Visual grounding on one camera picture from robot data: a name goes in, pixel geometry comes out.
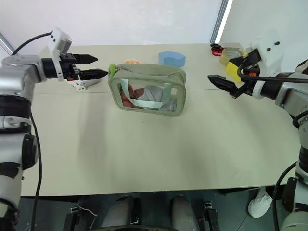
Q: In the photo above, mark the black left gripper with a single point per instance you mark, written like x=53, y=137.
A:
x=68, y=68

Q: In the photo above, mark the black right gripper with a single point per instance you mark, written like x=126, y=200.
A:
x=249, y=72

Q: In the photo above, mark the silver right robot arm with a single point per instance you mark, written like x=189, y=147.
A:
x=292, y=93

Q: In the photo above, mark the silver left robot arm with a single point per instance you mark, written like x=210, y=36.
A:
x=14, y=77

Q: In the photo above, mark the dark red cloth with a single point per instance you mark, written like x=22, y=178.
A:
x=138, y=92

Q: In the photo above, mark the clear green toiletry pouch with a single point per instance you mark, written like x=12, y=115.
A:
x=149, y=72

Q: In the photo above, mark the grey cloth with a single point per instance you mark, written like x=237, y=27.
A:
x=154, y=92

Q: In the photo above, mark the yellow block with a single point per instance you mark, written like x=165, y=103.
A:
x=232, y=68

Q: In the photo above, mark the green zipper pull tab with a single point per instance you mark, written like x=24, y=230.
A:
x=112, y=69

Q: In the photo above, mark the clear tape roll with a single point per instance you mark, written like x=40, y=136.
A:
x=227, y=57

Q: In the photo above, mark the orange object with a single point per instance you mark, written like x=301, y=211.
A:
x=132, y=61

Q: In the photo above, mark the blue foam block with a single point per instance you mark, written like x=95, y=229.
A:
x=170, y=59

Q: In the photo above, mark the thin metal bar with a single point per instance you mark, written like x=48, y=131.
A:
x=6, y=44

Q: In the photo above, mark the white sack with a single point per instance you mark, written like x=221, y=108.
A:
x=260, y=204

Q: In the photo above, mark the grey rounded robot leg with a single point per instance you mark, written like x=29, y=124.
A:
x=120, y=211
x=184, y=213

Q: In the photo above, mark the white plastic bracket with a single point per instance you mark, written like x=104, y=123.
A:
x=84, y=84

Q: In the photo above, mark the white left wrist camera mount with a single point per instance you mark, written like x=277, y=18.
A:
x=57, y=42

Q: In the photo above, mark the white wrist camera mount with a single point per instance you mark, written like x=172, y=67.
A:
x=57, y=42
x=269, y=48

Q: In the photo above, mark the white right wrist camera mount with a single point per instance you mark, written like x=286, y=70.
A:
x=269, y=48

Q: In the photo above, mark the metal window frame post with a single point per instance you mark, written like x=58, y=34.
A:
x=220, y=21

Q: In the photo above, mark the black frame part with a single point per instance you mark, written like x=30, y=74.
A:
x=81, y=211
x=210, y=216

